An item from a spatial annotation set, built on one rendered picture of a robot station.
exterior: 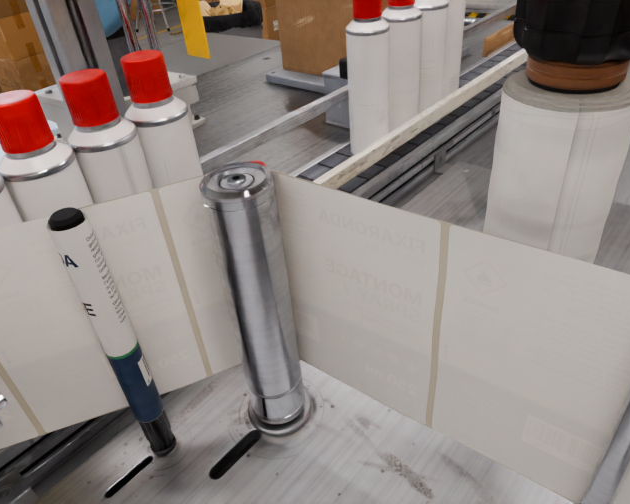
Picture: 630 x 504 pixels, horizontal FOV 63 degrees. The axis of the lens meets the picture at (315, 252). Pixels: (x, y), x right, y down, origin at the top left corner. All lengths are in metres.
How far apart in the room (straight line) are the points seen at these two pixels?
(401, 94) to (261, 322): 0.47
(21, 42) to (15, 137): 3.56
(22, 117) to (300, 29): 0.81
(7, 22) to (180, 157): 3.50
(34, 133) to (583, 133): 0.35
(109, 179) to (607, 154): 0.35
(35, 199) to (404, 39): 0.47
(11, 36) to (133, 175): 3.52
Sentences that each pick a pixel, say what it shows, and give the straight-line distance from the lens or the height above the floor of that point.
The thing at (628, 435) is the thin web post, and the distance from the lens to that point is 0.25.
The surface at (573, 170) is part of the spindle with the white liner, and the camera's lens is 0.37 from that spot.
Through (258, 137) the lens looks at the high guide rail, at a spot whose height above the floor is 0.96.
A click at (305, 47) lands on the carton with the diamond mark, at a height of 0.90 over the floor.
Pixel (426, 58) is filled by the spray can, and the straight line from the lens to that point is 0.75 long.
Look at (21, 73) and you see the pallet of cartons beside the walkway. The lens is 3.96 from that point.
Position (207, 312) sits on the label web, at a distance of 0.33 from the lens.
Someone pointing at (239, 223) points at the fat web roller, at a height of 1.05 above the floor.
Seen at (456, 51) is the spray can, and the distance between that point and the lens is 0.82.
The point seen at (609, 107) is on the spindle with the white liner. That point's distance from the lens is 0.36.
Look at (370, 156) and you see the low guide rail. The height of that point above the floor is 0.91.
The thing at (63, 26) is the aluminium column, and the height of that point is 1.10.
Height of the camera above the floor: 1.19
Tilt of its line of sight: 36 degrees down
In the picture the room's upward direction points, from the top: 6 degrees counter-clockwise
